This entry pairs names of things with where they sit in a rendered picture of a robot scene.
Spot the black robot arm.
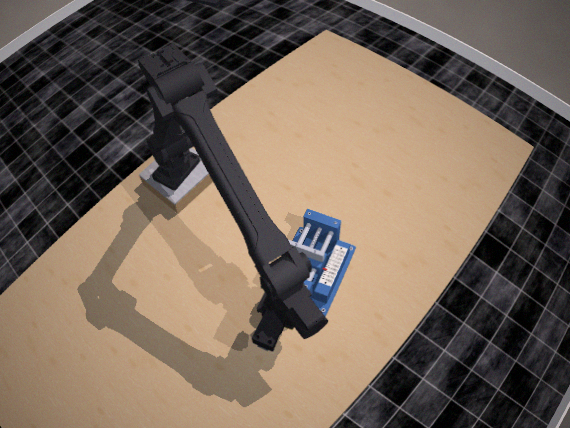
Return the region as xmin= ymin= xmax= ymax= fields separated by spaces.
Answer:
xmin=138 ymin=43 xmax=328 ymax=352

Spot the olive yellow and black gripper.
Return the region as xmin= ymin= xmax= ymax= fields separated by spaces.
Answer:
xmin=257 ymin=292 xmax=294 ymax=330

